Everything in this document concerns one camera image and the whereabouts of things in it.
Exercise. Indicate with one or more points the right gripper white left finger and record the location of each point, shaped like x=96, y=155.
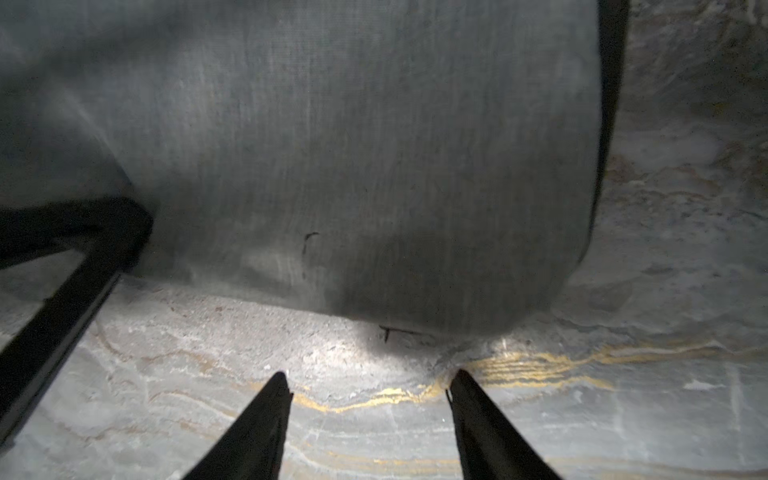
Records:
x=252, y=448

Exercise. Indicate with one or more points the grey laptop bag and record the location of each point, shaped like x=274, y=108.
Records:
x=430, y=166

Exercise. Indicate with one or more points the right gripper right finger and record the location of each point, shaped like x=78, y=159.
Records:
x=488, y=444

